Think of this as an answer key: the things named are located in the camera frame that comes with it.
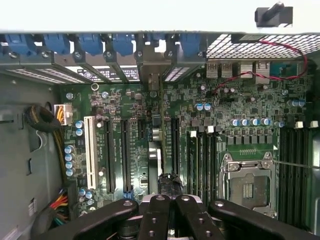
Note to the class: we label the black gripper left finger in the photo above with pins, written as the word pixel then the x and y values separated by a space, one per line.
pixel 155 217

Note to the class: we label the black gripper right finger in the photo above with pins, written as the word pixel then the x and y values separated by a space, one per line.
pixel 197 218

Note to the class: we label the CPU socket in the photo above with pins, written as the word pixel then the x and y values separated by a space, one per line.
pixel 250 190

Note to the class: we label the black expansion slot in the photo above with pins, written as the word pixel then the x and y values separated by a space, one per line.
pixel 126 155
pixel 175 145
pixel 110 155

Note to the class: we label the white expansion slot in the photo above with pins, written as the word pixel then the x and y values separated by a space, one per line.
pixel 90 150

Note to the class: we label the green Dell motherboard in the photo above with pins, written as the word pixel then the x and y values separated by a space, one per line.
pixel 250 105

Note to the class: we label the white power connector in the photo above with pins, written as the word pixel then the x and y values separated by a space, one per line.
pixel 62 113

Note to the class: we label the blue slot latch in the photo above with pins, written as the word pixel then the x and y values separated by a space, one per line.
pixel 190 43
pixel 18 43
pixel 90 43
pixel 56 43
pixel 123 43

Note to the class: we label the dark grey PC case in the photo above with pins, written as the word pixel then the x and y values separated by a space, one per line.
pixel 32 61

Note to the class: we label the black clamp block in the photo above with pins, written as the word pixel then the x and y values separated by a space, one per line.
pixel 282 17

